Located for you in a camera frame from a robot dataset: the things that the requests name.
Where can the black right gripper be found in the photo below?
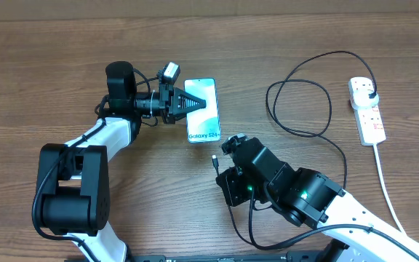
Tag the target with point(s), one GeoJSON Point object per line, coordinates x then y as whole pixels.
{"type": "Point", "coordinates": [233, 184]}

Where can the brown cardboard backdrop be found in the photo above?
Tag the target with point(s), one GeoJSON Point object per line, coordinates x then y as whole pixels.
{"type": "Point", "coordinates": [24, 10]}

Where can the Galaxy S24 smartphone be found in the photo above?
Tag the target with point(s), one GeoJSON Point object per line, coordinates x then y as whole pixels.
{"type": "Point", "coordinates": [203, 125]}

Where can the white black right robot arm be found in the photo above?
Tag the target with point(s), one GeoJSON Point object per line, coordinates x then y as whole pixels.
{"type": "Point", "coordinates": [307, 197]}

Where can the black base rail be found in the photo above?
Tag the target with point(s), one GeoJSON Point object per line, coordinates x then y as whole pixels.
{"type": "Point", "coordinates": [291, 256]}

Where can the white power strip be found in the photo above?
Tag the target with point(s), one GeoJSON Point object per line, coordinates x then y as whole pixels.
{"type": "Point", "coordinates": [369, 122]}

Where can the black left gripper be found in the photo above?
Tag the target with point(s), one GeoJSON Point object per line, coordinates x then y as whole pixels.
{"type": "Point", "coordinates": [170, 97]}

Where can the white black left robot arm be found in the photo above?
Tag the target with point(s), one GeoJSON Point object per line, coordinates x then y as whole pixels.
{"type": "Point", "coordinates": [72, 200]}

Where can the white charger adapter plug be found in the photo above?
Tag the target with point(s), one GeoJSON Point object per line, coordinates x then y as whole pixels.
{"type": "Point", "coordinates": [360, 100]}

